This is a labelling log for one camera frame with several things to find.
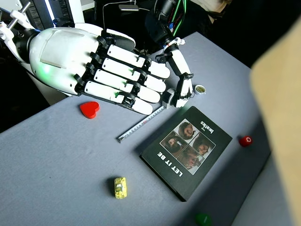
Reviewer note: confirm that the grey table cloth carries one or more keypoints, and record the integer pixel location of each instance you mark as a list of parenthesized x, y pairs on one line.
[(70, 164)]

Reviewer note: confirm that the grey tape measure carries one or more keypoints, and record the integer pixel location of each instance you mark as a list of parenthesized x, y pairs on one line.
[(141, 123)]

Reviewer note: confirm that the black Let It Be album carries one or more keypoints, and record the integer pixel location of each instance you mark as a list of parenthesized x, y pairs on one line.
[(150, 156)]

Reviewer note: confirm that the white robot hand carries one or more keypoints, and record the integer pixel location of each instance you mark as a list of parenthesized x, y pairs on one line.
[(63, 54), (179, 63)]

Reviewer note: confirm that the white column with black strips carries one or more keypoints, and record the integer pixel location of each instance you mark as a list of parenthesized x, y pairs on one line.
[(77, 11)]

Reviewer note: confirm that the red toy apple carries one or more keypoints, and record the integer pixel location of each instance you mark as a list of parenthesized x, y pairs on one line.
[(245, 141)]

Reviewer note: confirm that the large pale board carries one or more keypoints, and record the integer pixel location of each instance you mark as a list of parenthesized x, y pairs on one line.
[(282, 94)]

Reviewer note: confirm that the red heart block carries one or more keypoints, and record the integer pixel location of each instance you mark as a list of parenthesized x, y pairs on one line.
[(89, 109)]

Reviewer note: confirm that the small white soup cup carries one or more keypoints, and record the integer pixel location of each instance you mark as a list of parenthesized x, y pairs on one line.
[(200, 89)]

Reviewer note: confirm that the green round toy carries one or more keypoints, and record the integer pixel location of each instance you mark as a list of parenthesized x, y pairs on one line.
[(203, 219)]

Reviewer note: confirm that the grey adapter box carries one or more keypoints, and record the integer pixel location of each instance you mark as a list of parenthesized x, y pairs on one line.
[(129, 7)]

